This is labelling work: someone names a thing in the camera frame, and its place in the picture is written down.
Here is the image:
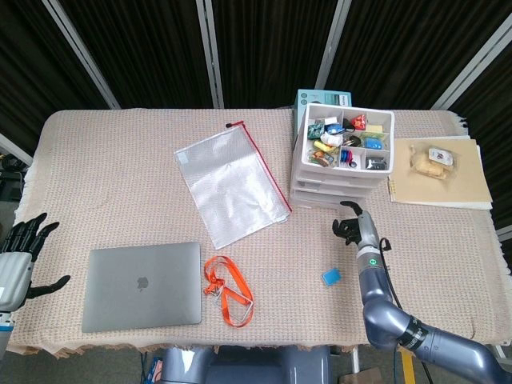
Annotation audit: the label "orange lanyard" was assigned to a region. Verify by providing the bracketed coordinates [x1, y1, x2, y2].
[203, 255, 255, 330]

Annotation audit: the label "brown cardboard box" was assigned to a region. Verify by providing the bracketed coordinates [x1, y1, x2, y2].
[338, 367, 381, 384]

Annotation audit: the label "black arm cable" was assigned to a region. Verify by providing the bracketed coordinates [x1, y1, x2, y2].
[378, 238, 406, 311]

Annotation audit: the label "orange green snack packets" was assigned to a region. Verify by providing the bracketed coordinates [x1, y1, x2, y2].
[310, 151, 339, 166]

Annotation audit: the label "beige woven tablecloth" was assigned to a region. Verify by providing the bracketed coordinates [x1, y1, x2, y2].
[7, 106, 512, 359]

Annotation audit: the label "beige paper folder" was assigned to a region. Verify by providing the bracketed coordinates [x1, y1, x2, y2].
[387, 135, 494, 211]

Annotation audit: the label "teal cardboard box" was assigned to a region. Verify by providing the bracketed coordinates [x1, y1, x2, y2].
[293, 89, 353, 149]

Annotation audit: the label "silver closed laptop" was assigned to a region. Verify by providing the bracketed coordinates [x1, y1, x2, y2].
[81, 241, 203, 334]

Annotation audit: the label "clear plastic container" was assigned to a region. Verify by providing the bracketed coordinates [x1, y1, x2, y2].
[290, 190, 367, 209]

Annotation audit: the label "clear bag of snacks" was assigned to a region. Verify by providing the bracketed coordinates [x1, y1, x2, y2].
[407, 142, 459, 182]

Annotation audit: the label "grey partition post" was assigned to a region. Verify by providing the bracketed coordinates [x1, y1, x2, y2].
[430, 15, 512, 111]
[0, 133, 34, 166]
[314, 0, 353, 92]
[42, 0, 122, 110]
[195, 0, 225, 109]

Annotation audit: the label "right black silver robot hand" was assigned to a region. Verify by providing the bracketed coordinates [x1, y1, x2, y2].
[330, 200, 380, 253]

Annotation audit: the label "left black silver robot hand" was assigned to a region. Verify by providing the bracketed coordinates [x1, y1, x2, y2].
[0, 212, 71, 311]

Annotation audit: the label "blue orange floor packet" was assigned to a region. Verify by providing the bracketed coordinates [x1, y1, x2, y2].
[146, 355, 165, 383]

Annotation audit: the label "grey-blue robot torso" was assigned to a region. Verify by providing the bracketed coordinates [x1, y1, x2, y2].
[154, 346, 333, 384]

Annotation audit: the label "white drawer organizer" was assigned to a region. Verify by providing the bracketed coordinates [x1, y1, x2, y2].
[289, 102, 396, 209]

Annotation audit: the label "clear mesh red-zipper pouch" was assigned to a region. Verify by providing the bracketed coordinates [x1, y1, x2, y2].
[174, 121, 293, 250]

